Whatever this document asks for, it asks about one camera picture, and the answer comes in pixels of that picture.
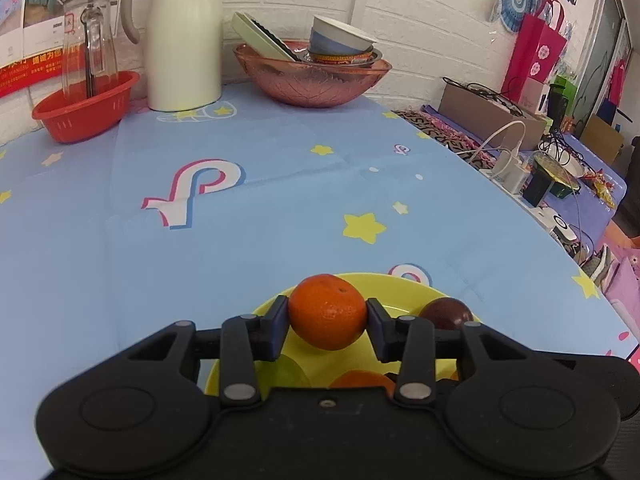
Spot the red plastic basket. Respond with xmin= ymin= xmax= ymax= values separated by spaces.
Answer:
xmin=32 ymin=71 xmax=141 ymax=144

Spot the pink gift bag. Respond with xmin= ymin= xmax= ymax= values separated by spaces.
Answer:
xmin=502 ymin=0 xmax=568 ymax=101

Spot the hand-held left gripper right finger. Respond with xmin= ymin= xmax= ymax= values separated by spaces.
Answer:
xmin=366 ymin=298 xmax=546 ymax=405

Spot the white power strip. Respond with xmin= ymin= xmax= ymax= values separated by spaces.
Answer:
xmin=480 ymin=167 xmax=581 ymax=241

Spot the leopard print cloth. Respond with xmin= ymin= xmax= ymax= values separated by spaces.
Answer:
xmin=392 ymin=109 xmax=501 ymax=171

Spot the blue and white bowl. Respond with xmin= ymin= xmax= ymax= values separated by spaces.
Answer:
xmin=307 ymin=15 xmax=377 ymax=56

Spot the pale green dish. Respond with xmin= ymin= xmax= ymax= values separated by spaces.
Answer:
xmin=231 ymin=11 xmax=301 ymax=63

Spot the steel bowl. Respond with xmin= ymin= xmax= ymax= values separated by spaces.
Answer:
xmin=300 ymin=45 xmax=385 ymax=67

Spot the white thermos jug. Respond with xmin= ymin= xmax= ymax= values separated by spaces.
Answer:
xmin=121 ymin=0 xmax=224 ymax=112

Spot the black power adapter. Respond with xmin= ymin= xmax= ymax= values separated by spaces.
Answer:
xmin=522 ymin=169 xmax=555 ymax=207

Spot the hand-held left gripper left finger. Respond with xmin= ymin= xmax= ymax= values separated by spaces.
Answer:
xmin=125 ymin=296 xmax=291 ymax=407

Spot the pink glass bowl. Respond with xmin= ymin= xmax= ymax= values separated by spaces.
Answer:
xmin=233 ymin=42 xmax=393 ymax=108

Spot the dark red plum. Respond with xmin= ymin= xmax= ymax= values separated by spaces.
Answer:
xmin=419 ymin=297 xmax=474 ymax=332

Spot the green apple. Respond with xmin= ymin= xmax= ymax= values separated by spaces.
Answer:
xmin=256 ymin=354 xmax=311 ymax=389

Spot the yellow plastic plate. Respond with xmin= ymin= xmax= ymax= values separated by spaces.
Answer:
xmin=204 ymin=272 xmax=483 ymax=397

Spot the white charging cable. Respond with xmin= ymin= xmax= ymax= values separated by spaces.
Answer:
xmin=457 ymin=120 xmax=527 ymax=171

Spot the white charger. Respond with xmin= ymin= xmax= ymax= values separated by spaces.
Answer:
xmin=492 ymin=152 xmax=531 ymax=193

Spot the orange tangerine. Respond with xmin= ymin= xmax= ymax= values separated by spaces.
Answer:
xmin=287 ymin=274 xmax=369 ymax=351
xmin=327 ymin=370 xmax=399 ymax=399

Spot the blue star-printed tablecloth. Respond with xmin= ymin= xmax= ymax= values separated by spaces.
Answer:
xmin=0 ymin=82 xmax=633 ymax=396

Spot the brown cardboard box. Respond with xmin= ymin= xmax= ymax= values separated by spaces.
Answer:
xmin=580 ymin=115 xmax=626 ymax=166

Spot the wall poster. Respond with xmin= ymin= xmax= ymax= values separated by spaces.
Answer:
xmin=0 ymin=0 xmax=123 ymax=99

